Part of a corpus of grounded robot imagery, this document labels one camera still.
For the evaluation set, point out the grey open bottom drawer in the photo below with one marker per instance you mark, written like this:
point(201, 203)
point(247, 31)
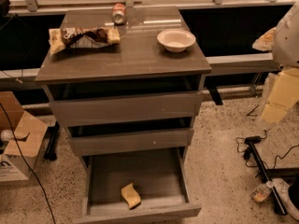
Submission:
point(157, 175)

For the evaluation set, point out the yellow sponge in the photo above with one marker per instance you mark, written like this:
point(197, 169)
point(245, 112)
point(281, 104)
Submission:
point(131, 196)

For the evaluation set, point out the white bowl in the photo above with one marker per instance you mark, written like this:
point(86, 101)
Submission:
point(176, 40)

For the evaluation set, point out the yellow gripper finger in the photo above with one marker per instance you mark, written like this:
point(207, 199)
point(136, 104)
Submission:
point(280, 94)
point(265, 41)

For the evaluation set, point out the brown chip bag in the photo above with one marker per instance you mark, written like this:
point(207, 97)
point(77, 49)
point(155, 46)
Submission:
point(82, 38)

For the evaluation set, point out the cardboard box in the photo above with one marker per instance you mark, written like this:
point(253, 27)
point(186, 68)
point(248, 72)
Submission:
point(22, 135)

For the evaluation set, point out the plastic bottle on floor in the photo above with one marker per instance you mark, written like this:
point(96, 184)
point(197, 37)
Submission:
point(262, 191)

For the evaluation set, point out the grey middle drawer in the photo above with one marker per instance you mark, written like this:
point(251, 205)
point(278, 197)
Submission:
point(107, 144)

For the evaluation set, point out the white shoe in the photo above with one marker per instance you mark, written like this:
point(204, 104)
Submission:
point(289, 196)

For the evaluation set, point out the red soda can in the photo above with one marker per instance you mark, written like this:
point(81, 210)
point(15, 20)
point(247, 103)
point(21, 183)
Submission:
point(118, 14)

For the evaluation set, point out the black metal stand leg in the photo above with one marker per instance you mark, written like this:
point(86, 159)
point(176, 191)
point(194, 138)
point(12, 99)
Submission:
point(251, 142)

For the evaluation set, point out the grey drawer cabinet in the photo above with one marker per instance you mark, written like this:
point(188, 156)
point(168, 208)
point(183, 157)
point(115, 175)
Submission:
point(139, 65)

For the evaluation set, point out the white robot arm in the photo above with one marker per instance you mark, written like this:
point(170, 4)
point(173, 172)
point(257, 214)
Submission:
point(285, 49)

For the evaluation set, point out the grey top drawer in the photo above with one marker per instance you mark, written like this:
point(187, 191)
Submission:
point(95, 111)

